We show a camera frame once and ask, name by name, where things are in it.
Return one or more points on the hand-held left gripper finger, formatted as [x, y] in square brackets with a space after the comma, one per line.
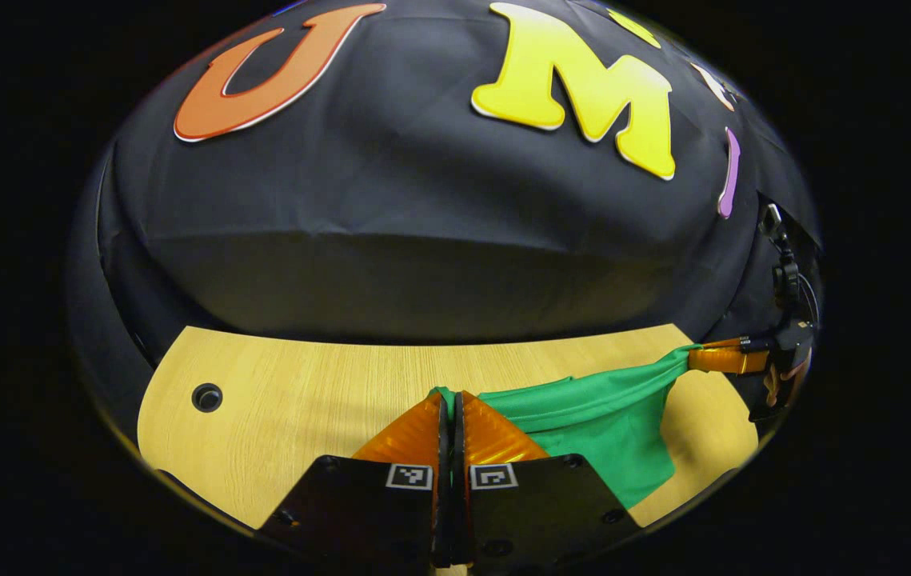
[460, 512]
[443, 512]

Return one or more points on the green T-shirt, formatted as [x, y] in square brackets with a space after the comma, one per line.
[599, 424]

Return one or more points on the black backdrop cloth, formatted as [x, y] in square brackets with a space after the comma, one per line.
[391, 200]

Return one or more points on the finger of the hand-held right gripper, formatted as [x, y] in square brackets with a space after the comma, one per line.
[731, 342]
[727, 362]

